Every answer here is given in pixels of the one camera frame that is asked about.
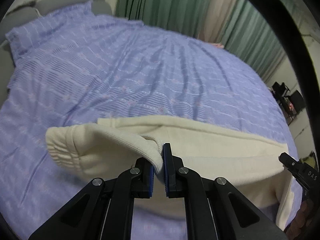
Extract grey padded headboard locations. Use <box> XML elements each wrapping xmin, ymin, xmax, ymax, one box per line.
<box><xmin>1</xmin><ymin>0</ymin><xmax>113</xmax><ymax>103</ymax></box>

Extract person's right hand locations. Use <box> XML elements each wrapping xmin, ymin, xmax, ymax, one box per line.
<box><xmin>286</xmin><ymin>199</ymin><xmax>313</xmax><ymax>239</ymax></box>

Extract green pleated curtain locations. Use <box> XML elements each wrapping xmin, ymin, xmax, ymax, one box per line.
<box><xmin>116</xmin><ymin>0</ymin><xmax>285</xmax><ymax>80</ymax></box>

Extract pile of clothes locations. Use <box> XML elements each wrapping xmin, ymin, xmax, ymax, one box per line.
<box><xmin>299</xmin><ymin>151</ymin><xmax>318</xmax><ymax>171</ymax></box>

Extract beige sheer curtain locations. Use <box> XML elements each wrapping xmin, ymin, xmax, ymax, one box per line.
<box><xmin>198</xmin><ymin>0</ymin><xmax>236</xmax><ymax>43</ymax></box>

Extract purple striped floral bedspread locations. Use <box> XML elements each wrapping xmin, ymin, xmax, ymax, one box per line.
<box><xmin>1</xmin><ymin>1</ymin><xmax>298</xmax><ymax>239</ymax></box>

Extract cream knit pants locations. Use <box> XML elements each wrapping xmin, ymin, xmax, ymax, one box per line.
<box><xmin>46</xmin><ymin>115</ymin><xmax>295</xmax><ymax>229</ymax></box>

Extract black folding chair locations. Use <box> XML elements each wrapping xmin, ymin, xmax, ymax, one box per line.
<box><xmin>271</xmin><ymin>82</ymin><xmax>306</xmax><ymax>125</ymax></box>

